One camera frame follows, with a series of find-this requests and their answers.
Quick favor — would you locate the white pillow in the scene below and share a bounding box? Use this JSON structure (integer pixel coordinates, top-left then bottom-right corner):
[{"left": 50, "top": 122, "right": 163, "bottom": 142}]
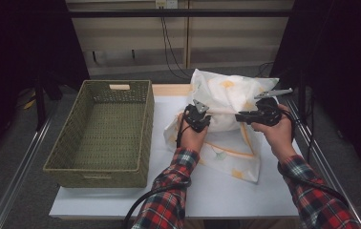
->
[{"left": 206, "top": 112, "right": 244, "bottom": 133}]

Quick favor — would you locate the short black hanging cable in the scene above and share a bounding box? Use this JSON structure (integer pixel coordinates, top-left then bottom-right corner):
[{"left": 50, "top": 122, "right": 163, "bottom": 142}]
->
[{"left": 161, "top": 8, "right": 191, "bottom": 71}]

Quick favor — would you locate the person's left hand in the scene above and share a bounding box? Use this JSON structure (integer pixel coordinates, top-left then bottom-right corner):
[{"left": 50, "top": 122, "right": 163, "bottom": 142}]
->
[{"left": 177, "top": 113, "right": 209, "bottom": 154}]

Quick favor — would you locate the black floor cable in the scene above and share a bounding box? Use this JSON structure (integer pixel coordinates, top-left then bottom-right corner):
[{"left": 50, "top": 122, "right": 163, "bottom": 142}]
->
[{"left": 287, "top": 94, "right": 318, "bottom": 160}]

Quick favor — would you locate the yellow object on floor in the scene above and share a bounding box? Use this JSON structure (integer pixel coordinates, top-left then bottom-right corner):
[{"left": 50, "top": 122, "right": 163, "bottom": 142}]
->
[{"left": 22, "top": 90, "right": 38, "bottom": 111}]

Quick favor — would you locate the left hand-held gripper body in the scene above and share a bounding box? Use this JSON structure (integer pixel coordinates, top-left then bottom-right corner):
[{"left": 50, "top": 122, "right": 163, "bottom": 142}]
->
[{"left": 182, "top": 98, "right": 212, "bottom": 133}]

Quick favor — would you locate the person's right hand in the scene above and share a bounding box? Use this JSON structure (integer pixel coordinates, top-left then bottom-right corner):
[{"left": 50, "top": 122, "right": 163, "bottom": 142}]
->
[{"left": 250, "top": 104, "right": 298, "bottom": 164}]

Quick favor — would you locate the white leaf-print pillowcase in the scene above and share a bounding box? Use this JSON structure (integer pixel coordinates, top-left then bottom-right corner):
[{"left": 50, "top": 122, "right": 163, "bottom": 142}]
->
[{"left": 162, "top": 68, "right": 280, "bottom": 185}]

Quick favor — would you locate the long black hanging cable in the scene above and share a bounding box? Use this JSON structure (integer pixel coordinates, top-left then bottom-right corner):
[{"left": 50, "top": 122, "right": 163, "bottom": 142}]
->
[{"left": 160, "top": 8, "right": 275, "bottom": 80}]

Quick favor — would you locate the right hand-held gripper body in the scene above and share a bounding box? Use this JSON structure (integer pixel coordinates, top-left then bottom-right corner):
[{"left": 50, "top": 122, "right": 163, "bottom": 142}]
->
[{"left": 253, "top": 88, "right": 294, "bottom": 127}]

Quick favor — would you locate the right hand-held gripper black cable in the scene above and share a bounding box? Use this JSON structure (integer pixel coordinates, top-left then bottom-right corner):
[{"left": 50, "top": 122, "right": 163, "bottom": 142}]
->
[{"left": 277, "top": 108, "right": 350, "bottom": 208}]

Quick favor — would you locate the beige vertical wall post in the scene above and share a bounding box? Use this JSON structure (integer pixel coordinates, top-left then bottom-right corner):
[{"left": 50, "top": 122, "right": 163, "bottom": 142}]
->
[{"left": 183, "top": 17, "right": 192, "bottom": 70}]

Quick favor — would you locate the green woven basket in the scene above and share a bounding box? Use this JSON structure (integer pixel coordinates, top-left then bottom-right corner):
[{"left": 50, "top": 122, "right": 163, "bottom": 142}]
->
[{"left": 43, "top": 79, "right": 156, "bottom": 189}]

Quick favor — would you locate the black metal stand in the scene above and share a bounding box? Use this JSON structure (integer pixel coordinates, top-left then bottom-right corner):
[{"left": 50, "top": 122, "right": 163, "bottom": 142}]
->
[
  {"left": 297, "top": 63, "right": 308, "bottom": 122},
  {"left": 33, "top": 73, "right": 65, "bottom": 132}
]

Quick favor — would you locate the white wall socket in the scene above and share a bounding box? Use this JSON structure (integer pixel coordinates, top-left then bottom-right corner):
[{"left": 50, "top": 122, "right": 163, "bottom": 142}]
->
[{"left": 155, "top": 0, "right": 179, "bottom": 10}]

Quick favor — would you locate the black curtain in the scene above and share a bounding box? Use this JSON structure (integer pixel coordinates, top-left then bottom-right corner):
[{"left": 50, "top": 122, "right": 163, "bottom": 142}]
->
[
  {"left": 0, "top": 0, "right": 91, "bottom": 166},
  {"left": 268, "top": 0, "right": 361, "bottom": 182}
]

